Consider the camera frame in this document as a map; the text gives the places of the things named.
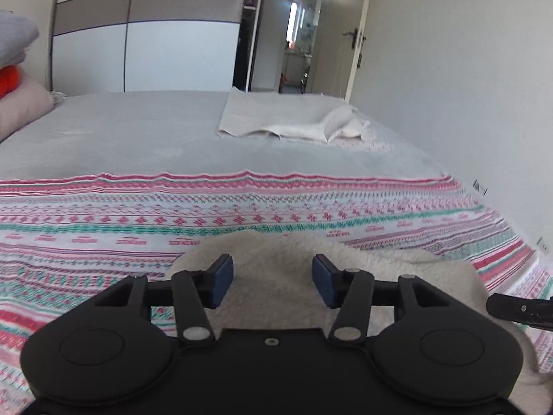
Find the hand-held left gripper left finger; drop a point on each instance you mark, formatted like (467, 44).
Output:
(222, 279)

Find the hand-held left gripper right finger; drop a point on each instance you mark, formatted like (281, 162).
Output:
(324, 281)

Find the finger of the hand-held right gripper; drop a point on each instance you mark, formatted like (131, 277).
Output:
(518, 309)

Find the cream fleece jacket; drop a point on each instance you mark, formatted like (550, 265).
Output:
(276, 263)

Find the pink patterned blanket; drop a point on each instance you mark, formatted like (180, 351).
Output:
(129, 224)

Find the pink dotted cloth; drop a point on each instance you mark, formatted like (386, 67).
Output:
(380, 142)

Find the bed with grey sheet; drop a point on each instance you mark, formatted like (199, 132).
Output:
(129, 138)

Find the beige blanket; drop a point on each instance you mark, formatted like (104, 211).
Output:
(268, 112)

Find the white and brown wardrobe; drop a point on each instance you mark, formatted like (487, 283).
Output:
(173, 52)

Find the pale pink pillow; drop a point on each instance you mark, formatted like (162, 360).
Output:
(23, 106)

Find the cream door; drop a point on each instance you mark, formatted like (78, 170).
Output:
(341, 8)

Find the grey folded blanket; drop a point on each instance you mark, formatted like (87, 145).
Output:
(15, 36)

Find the wall outlet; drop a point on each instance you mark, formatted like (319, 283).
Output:
(480, 187)
(541, 244)

